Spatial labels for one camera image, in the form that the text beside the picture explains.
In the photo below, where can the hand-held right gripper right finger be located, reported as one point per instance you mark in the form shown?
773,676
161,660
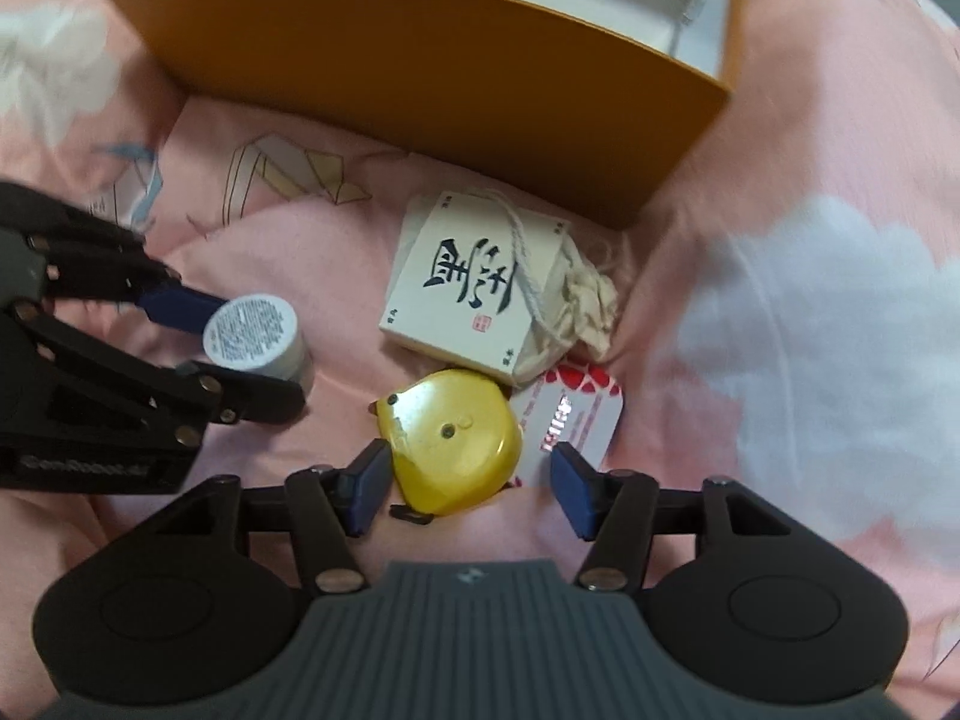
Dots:
574,491

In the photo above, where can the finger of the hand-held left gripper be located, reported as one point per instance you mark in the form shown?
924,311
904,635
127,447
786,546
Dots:
180,307
247,399

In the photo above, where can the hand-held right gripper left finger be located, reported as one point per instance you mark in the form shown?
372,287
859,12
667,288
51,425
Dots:
367,487

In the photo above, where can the small white cream jar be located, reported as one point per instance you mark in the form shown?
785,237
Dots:
251,330

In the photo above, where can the yellow tape measure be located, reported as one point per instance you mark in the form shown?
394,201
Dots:
450,450

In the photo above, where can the orange cardboard box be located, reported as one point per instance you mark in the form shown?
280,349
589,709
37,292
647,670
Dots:
420,90

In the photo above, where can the white packet with red hearts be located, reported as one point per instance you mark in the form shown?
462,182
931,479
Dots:
577,405

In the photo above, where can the white box with black calligraphy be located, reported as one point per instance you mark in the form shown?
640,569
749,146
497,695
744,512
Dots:
457,277

